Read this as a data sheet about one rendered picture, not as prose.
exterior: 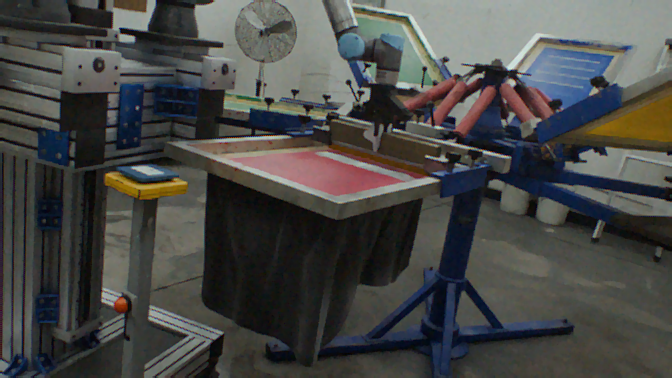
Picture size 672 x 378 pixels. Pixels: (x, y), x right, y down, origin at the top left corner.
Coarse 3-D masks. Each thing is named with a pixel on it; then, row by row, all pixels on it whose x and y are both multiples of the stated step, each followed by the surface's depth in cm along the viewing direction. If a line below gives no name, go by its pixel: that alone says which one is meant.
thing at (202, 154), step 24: (168, 144) 149; (192, 144) 153; (216, 144) 160; (240, 144) 168; (264, 144) 176; (288, 144) 185; (312, 144) 196; (216, 168) 139; (240, 168) 135; (264, 192) 131; (288, 192) 126; (312, 192) 123; (360, 192) 129; (384, 192) 133; (408, 192) 142; (432, 192) 153; (336, 216) 119
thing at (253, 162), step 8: (304, 152) 183; (312, 152) 186; (336, 152) 192; (232, 160) 157; (240, 160) 158; (248, 160) 160; (256, 160) 161; (264, 160) 163; (320, 160) 175; (328, 160) 177; (360, 160) 185; (368, 160) 187; (256, 168) 152; (264, 168) 153; (272, 168) 155; (280, 176) 147
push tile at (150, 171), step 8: (120, 168) 126; (128, 168) 127; (136, 168) 128; (144, 168) 129; (152, 168) 130; (160, 168) 131; (136, 176) 122; (144, 176) 123; (152, 176) 124; (160, 176) 125; (168, 176) 126; (176, 176) 128
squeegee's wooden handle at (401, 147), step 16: (336, 128) 190; (352, 128) 186; (368, 128) 184; (352, 144) 187; (368, 144) 183; (384, 144) 179; (400, 144) 176; (416, 144) 173; (432, 144) 170; (416, 160) 173
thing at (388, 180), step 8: (344, 168) 169; (352, 168) 171; (360, 168) 172; (392, 168) 180; (288, 176) 148; (296, 176) 150; (376, 176) 165; (384, 176) 167; (416, 176) 173; (424, 176) 175; (304, 184) 143; (312, 184) 144; (320, 184) 146; (376, 184) 155; (384, 184) 157; (392, 184) 158; (328, 192) 139; (336, 192) 140; (344, 192) 141; (352, 192) 143
